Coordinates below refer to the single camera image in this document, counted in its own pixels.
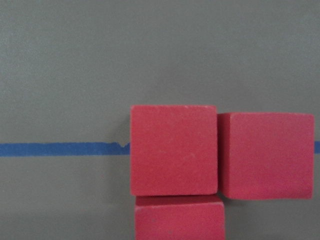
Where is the red cube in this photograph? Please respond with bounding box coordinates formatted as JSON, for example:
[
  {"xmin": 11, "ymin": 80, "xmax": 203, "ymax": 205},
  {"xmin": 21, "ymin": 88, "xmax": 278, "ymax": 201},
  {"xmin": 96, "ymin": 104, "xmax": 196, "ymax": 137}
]
[
  {"xmin": 134, "ymin": 195, "xmax": 226, "ymax": 240},
  {"xmin": 217, "ymin": 112, "xmax": 315, "ymax": 200},
  {"xmin": 130, "ymin": 105, "xmax": 218, "ymax": 196}
]

